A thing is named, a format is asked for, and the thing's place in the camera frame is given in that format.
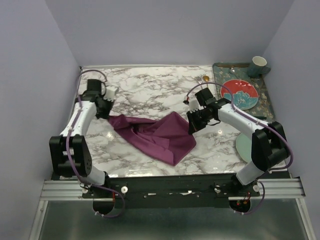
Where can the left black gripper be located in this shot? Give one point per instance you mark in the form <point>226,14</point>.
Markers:
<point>104,115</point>

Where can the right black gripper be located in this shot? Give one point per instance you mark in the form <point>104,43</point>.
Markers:
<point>193,126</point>

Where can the purple cloth napkin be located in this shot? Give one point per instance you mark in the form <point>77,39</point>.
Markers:
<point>166,139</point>

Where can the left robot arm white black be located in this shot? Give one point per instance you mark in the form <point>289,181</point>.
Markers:
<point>70,155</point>

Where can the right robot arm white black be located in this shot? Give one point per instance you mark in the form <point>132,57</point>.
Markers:
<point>269,145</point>

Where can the silver fork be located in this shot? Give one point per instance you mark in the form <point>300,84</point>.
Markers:
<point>199,80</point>

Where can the gold spoon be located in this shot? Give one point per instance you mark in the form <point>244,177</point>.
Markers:
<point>206,79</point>

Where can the light green plate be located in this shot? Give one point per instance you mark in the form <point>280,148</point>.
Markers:
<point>244,147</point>

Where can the red and teal plate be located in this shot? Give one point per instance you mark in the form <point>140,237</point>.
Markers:
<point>245,96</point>

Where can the floral teal placemat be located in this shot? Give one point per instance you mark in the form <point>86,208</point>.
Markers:
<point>263,106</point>

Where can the gold knife on placemat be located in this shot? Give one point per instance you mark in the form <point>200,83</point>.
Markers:
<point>231,65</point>

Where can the silver spoon on placemat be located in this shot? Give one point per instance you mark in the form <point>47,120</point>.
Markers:
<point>233,72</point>

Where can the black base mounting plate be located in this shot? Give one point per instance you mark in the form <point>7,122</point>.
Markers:
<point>185,191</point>

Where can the dark teal mug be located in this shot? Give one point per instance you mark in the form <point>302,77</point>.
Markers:
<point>258,66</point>

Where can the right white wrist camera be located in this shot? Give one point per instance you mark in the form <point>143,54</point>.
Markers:
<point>193,105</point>

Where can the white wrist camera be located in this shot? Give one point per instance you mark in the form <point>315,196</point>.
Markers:
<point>193,105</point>
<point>110,93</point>

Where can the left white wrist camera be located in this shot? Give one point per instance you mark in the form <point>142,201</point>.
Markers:
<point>110,93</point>

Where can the green handled knife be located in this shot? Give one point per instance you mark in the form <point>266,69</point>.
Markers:
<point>260,117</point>

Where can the aluminium frame rail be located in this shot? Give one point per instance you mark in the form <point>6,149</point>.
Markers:
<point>70,190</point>

